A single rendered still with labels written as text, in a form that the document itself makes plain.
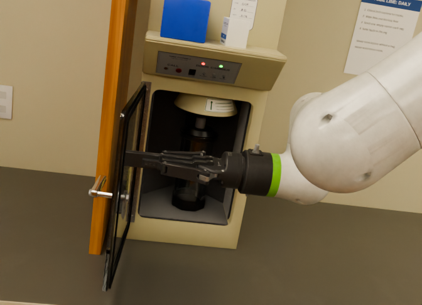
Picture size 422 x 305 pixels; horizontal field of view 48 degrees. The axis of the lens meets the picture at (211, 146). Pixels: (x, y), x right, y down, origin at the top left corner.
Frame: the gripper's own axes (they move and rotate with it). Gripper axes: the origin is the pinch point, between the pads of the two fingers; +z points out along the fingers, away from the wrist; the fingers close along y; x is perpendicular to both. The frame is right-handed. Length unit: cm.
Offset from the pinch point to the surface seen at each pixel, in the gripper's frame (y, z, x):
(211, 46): -14.8, -12.0, -22.6
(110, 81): -17.4, 9.1, -11.3
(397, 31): -69, -80, -31
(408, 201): -69, -104, 31
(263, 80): -20.7, -26.3, -16.0
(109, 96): -17.4, 9.1, -7.7
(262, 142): -69, -42, 15
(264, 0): -26.3, -24.0, -33.7
